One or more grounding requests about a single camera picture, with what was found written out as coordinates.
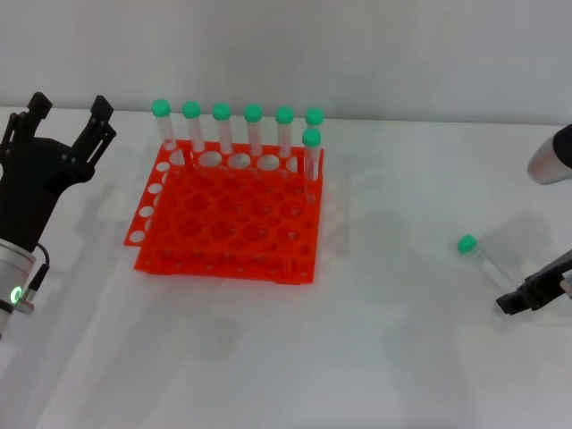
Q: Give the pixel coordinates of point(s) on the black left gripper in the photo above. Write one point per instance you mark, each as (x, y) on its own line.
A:
(31, 187)

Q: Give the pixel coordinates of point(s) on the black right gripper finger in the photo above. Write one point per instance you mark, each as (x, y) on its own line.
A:
(518, 301)

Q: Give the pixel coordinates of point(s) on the green capped test tube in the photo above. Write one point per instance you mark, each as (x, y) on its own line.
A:
(161, 107)
(284, 115)
(314, 115)
(253, 112)
(191, 109)
(221, 111)
(467, 244)
(311, 137)

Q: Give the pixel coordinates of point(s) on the orange test tube rack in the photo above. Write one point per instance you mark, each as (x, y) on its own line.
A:
(232, 223)

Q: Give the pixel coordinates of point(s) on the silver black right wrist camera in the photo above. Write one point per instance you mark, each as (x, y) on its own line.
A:
(549, 165)

